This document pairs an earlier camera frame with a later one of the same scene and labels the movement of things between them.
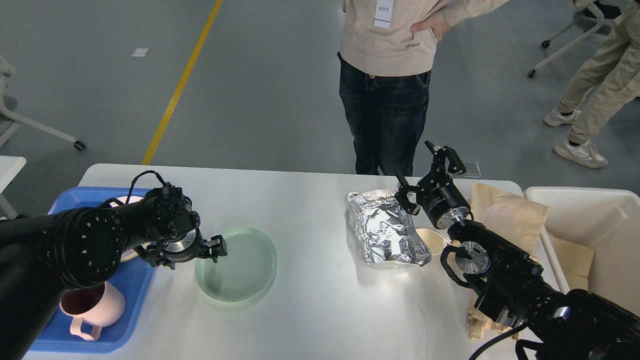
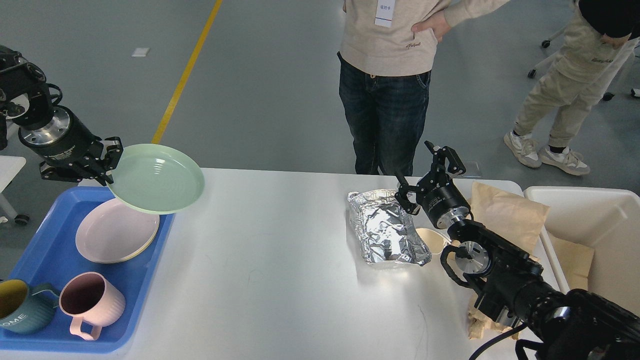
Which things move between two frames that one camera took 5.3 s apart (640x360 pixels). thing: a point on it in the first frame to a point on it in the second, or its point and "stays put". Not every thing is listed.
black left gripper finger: (217, 247) to (111, 152)
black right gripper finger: (401, 196) stays put
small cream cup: (435, 242) stays put
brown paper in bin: (575, 262) stays put
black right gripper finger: (456, 167) stays put
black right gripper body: (442, 200) stays put
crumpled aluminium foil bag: (384, 230) stays put
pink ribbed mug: (97, 305) stays put
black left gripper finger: (154, 254) to (50, 171)
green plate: (245, 273) to (157, 179)
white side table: (10, 165) stays put
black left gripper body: (188, 247) to (67, 141)
